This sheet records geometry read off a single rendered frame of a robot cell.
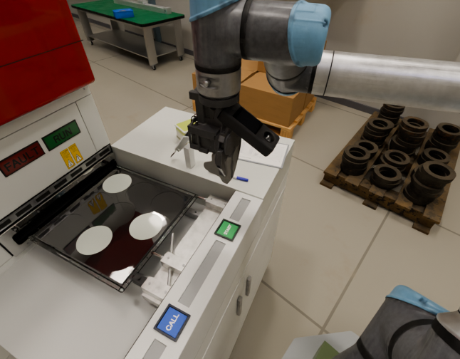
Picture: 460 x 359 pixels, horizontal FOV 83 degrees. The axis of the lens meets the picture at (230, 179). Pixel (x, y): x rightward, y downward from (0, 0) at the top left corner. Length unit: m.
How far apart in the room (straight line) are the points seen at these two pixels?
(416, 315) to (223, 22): 0.52
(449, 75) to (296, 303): 1.42
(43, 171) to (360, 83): 0.87
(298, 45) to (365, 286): 1.66
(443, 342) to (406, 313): 0.11
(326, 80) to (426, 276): 1.77
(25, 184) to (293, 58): 0.81
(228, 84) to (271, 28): 0.10
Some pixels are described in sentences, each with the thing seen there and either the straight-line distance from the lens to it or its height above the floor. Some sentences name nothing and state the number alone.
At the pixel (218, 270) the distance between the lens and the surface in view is 0.67.
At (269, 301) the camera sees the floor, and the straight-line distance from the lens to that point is 1.69.
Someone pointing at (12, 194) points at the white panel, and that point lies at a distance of 0.95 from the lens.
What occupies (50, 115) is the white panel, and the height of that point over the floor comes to 1.17.
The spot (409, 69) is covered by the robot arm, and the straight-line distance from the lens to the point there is 0.52.
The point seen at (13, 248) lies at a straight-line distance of 1.02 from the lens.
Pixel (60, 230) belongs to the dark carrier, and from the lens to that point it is 0.95.
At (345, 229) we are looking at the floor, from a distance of 2.09.
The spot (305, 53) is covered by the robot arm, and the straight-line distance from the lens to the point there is 0.39.
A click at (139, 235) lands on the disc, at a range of 0.84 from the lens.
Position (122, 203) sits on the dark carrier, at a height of 0.90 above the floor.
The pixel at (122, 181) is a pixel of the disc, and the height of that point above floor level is 0.90.
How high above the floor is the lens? 1.55
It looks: 43 degrees down
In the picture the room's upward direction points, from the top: straight up
